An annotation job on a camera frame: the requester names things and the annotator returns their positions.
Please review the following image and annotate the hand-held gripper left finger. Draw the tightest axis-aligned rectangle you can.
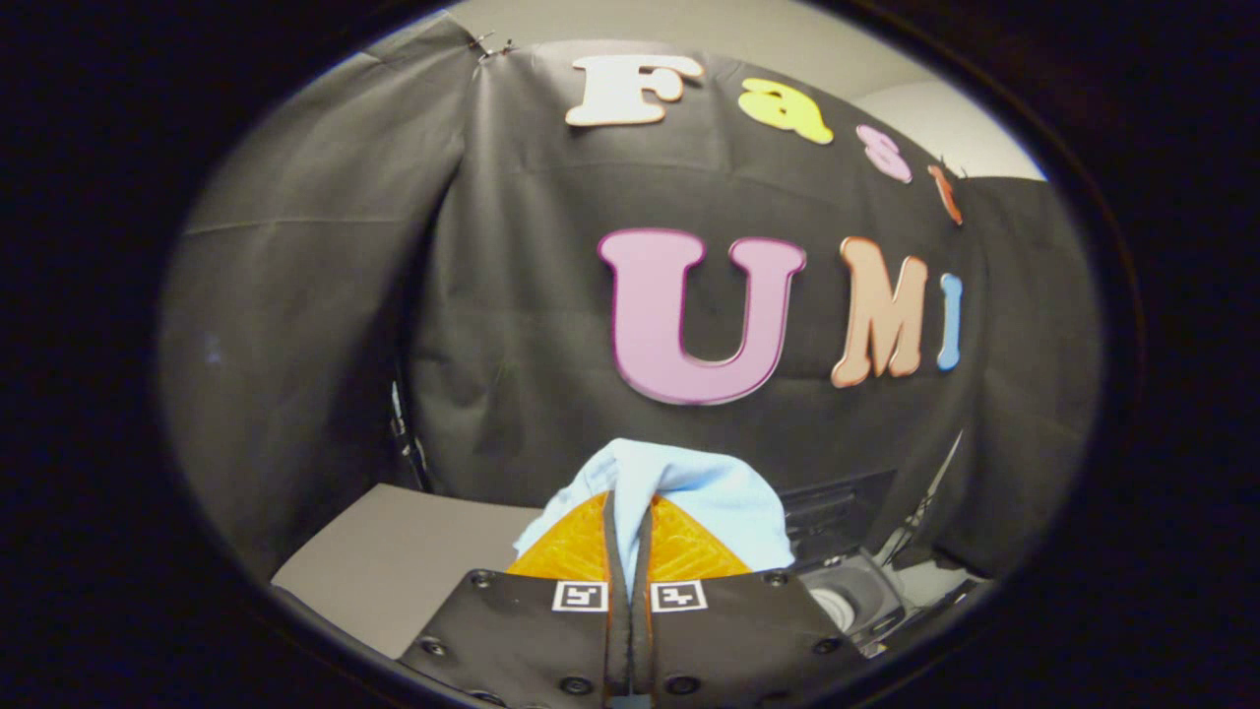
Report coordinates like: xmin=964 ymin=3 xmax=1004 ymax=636
xmin=399 ymin=490 xmax=631 ymax=709

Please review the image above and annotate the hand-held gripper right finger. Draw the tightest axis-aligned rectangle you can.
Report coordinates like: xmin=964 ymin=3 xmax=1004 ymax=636
xmin=630 ymin=492 xmax=872 ymax=709

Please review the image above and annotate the light blue cloth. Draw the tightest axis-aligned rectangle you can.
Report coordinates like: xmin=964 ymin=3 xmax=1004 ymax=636
xmin=512 ymin=438 xmax=796 ymax=602

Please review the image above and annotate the grey washing machine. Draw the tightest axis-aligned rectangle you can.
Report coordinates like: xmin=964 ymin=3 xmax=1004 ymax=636
xmin=797 ymin=549 xmax=912 ymax=656

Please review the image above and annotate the backdrop stand pole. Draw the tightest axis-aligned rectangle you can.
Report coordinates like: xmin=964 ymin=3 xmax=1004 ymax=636
xmin=387 ymin=379 xmax=434 ymax=493

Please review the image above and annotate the beige cabinet with dark frame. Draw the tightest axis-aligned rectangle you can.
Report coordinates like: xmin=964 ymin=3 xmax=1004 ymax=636
xmin=271 ymin=483 xmax=547 ymax=661

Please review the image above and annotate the black cable bundle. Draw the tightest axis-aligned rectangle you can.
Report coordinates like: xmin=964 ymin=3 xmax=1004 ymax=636
xmin=881 ymin=431 xmax=971 ymax=572

